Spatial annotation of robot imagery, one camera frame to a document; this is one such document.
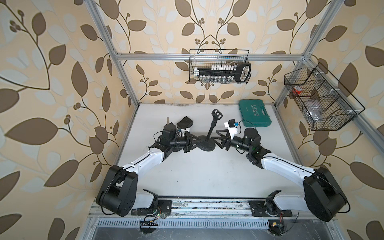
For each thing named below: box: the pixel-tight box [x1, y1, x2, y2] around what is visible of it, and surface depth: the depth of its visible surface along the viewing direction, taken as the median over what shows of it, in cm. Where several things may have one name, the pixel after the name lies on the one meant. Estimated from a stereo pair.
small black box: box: [176, 116, 194, 130], surface depth 109 cm
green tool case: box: [238, 99, 272, 127], surface depth 113 cm
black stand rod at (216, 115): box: [205, 108, 223, 142], surface depth 71 cm
